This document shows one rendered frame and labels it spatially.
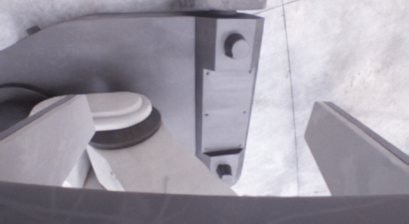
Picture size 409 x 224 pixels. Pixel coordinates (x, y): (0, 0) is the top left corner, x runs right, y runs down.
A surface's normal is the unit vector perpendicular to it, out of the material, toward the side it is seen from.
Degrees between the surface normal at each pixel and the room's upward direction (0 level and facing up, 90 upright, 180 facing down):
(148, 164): 90
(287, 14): 0
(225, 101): 0
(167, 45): 0
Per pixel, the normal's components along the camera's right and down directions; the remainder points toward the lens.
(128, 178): 0.02, -0.87
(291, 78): 0.18, 0.49
